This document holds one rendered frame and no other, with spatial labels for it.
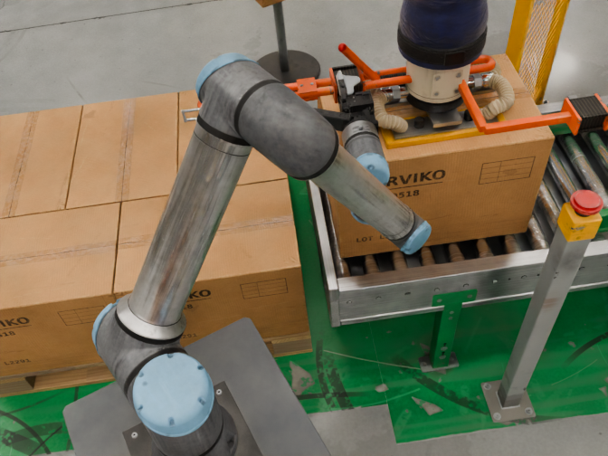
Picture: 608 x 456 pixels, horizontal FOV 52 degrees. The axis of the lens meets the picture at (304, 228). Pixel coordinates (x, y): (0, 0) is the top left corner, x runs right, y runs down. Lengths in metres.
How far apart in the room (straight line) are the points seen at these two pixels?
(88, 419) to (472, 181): 1.19
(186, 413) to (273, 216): 1.03
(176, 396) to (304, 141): 0.55
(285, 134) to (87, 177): 1.51
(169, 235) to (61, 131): 1.55
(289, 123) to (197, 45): 3.01
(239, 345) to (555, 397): 1.26
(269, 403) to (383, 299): 0.58
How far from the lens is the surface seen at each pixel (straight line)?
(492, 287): 2.02
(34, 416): 2.59
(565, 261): 1.67
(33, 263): 2.25
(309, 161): 1.04
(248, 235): 2.08
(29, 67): 4.24
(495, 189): 1.90
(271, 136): 1.02
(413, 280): 1.88
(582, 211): 1.54
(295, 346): 2.38
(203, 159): 1.13
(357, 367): 2.39
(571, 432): 2.40
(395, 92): 1.78
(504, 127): 1.62
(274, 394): 1.53
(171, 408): 1.25
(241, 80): 1.08
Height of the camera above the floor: 2.12
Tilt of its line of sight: 49 degrees down
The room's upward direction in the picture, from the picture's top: 6 degrees counter-clockwise
